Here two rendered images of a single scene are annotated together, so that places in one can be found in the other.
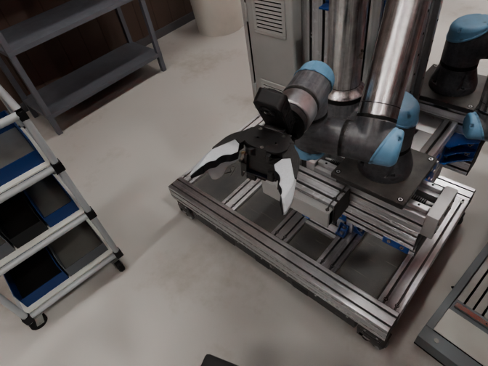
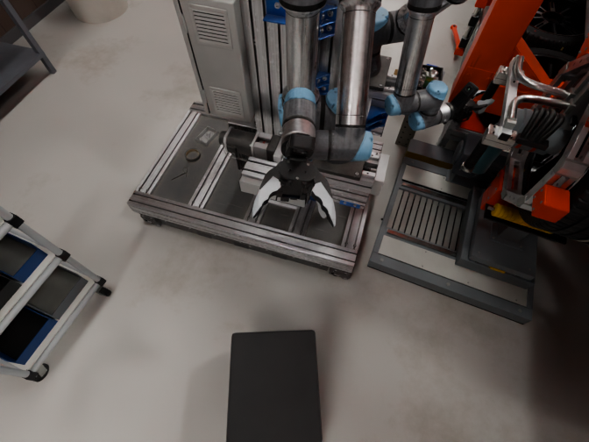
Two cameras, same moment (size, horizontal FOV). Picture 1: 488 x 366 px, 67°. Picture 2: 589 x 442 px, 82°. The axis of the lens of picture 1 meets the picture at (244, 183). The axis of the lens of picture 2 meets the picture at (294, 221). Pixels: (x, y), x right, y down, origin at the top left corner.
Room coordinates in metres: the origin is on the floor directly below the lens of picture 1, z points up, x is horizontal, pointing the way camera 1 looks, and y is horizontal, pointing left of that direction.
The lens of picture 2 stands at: (0.09, 0.18, 1.76)
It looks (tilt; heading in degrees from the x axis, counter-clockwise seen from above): 60 degrees down; 327
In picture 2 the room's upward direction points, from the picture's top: straight up
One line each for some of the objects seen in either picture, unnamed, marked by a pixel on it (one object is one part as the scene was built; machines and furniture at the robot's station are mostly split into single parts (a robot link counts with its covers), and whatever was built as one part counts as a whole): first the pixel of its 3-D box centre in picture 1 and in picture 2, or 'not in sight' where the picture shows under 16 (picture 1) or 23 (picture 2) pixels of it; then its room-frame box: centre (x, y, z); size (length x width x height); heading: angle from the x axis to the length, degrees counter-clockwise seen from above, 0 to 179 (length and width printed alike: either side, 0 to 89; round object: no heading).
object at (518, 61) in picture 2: not in sight; (549, 67); (0.49, -1.10, 1.03); 0.19 x 0.18 x 0.11; 35
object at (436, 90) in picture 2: not in sight; (429, 98); (0.68, -0.79, 0.91); 0.11 x 0.08 x 0.11; 71
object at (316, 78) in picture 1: (308, 91); (299, 114); (0.60, -0.15, 1.21); 0.11 x 0.08 x 0.09; 145
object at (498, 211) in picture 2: not in sight; (523, 218); (0.18, -1.05, 0.51); 0.29 x 0.06 x 0.06; 35
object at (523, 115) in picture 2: not in sight; (530, 131); (0.39, -1.05, 0.85); 0.21 x 0.14 x 0.14; 35
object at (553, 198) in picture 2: not in sight; (549, 203); (0.15, -0.84, 0.85); 0.09 x 0.08 x 0.07; 125
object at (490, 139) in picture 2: not in sight; (499, 137); (0.41, -0.84, 0.93); 0.09 x 0.05 x 0.05; 35
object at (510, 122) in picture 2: not in sight; (546, 105); (0.38, -0.94, 1.03); 0.19 x 0.18 x 0.11; 35
